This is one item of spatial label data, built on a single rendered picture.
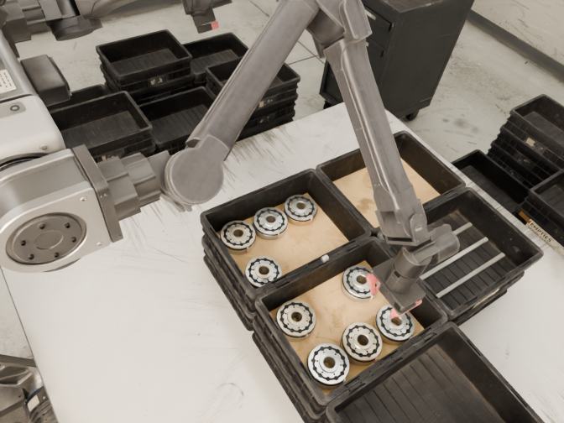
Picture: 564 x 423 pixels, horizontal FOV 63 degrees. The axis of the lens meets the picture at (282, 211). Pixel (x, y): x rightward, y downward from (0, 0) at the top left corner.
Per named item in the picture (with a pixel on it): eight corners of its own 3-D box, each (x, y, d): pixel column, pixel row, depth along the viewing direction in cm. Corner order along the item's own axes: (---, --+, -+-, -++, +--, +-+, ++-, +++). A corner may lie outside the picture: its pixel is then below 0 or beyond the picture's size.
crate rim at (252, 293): (252, 301, 114) (252, 296, 112) (197, 218, 129) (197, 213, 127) (372, 238, 131) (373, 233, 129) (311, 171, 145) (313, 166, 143)
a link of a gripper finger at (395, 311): (389, 292, 103) (403, 269, 96) (410, 318, 99) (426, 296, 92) (366, 305, 100) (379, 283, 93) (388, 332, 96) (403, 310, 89)
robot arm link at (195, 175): (283, -24, 80) (312, -53, 71) (337, 30, 86) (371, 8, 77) (143, 187, 69) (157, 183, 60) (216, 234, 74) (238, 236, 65)
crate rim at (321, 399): (321, 409, 99) (323, 405, 98) (252, 301, 114) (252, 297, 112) (447, 322, 116) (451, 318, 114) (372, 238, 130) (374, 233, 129)
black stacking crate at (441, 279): (434, 337, 123) (450, 318, 115) (365, 257, 138) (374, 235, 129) (524, 275, 140) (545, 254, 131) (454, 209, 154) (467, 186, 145)
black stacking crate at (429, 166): (364, 256, 138) (373, 234, 129) (308, 191, 153) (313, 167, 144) (453, 208, 154) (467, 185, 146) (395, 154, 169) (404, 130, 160)
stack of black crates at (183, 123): (164, 195, 232) (156, 145, 205) (139, 159, 246) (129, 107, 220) (232, 167, 249) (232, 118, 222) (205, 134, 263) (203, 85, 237)
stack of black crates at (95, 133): (85, 227, 214) (58, 159, 180) (64, 186, 229) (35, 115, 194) (164, 195, 231) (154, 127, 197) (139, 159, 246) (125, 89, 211)
